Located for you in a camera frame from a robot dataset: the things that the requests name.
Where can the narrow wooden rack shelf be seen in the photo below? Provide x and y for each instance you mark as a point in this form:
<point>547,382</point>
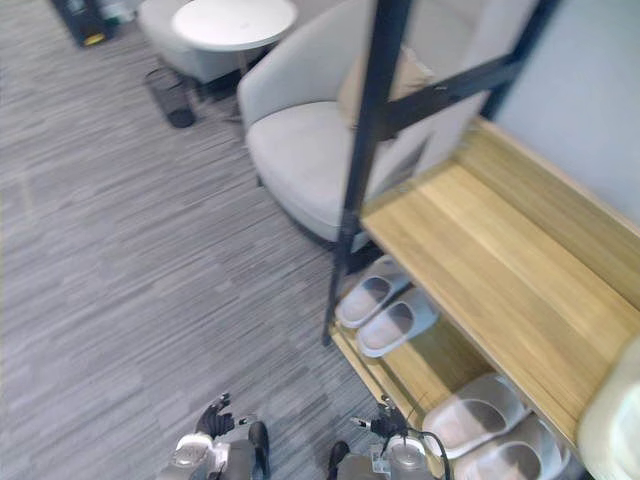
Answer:
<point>425,360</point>

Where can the robot dark foot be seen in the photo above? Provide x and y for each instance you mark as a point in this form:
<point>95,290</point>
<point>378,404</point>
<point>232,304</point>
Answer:
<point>338,452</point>
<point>259,442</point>

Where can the robot left silver arm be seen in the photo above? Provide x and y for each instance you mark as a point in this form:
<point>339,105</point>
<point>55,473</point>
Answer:
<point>192,457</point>

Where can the robot left dark foot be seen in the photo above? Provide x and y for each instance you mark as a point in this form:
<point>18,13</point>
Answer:
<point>259,442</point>

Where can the robot right five-finger hand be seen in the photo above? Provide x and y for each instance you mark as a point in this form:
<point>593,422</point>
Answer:
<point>386,424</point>

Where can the wide wooden rack shelf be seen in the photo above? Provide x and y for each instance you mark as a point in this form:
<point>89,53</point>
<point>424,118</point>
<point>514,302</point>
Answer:
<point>500,250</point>

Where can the small grey white slipper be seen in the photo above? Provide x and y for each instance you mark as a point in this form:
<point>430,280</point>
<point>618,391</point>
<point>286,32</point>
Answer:
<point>395,322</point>
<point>367,295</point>

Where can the robot left silver leg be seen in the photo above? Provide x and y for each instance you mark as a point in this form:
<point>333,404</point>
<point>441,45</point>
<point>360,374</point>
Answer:
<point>239,457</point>

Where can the black box with yellow mark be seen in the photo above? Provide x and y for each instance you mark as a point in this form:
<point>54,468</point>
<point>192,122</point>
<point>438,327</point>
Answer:
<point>82,20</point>

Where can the robot left five-finger hand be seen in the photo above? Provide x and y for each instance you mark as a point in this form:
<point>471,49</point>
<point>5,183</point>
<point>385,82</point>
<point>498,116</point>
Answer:
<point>214,422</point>

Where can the robot silver leg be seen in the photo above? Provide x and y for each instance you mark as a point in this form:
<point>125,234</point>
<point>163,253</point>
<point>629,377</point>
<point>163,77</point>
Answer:
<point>239,457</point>
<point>357,467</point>

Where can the large white grey slipper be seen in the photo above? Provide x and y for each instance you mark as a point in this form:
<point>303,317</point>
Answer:
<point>472,415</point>
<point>515,457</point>

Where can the robot right dark foot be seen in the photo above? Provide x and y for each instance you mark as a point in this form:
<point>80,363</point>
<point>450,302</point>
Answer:
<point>338,452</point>

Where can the light grey armchair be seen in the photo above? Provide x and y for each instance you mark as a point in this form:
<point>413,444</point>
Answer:
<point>300,150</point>
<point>165,35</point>

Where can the round white side table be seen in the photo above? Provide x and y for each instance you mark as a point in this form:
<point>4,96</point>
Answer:
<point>232,22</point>

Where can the black mesh waste bin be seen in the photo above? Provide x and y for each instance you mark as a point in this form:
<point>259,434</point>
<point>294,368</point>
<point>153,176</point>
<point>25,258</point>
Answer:
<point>172,97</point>

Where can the beige cushion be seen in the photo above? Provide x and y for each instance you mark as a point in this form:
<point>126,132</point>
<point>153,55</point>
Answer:
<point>400,80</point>

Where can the robot right silver leg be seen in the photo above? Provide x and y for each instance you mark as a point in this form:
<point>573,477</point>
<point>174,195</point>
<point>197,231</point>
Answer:
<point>357,467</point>

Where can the black metal rack frame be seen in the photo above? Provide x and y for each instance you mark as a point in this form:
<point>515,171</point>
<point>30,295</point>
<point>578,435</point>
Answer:
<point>359,150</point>

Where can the robot right silver arm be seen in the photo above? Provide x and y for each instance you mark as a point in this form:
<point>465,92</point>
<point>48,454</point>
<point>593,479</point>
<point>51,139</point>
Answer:
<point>407,457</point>

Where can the cream white rounded object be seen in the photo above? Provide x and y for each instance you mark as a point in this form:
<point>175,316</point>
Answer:
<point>612,415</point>

